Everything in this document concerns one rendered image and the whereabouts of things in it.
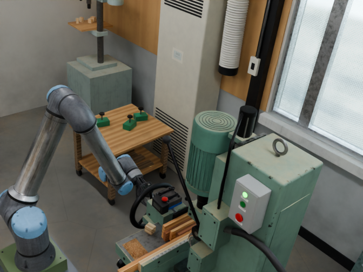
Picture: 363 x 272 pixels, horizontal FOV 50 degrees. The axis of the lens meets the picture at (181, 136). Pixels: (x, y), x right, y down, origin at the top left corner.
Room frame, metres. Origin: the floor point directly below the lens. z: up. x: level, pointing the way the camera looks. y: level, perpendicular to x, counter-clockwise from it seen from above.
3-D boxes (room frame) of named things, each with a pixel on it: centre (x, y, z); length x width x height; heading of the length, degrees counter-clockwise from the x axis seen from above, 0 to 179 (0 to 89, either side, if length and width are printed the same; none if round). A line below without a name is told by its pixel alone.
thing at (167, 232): (1.30, -0.07, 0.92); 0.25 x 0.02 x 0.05; 133
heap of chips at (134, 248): (1.15, 0.14, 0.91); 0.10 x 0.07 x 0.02; 43
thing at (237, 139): (1.18, -0.22, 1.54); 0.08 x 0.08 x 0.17; 43
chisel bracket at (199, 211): (1.26, -0.14, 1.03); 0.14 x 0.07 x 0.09; 43
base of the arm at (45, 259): (1.26, 0.65, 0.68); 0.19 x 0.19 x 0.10
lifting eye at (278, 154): (1.07, -0.32, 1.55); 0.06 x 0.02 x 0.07; 43
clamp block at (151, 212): (1.40, 0.03, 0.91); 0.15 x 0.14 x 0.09; 133
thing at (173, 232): (1.28, -0.07, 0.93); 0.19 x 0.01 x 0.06; 133
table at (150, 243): (1.33, -0.03, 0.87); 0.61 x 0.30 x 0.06; 133
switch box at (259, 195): (0.95, -0.24, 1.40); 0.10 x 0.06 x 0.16; 43
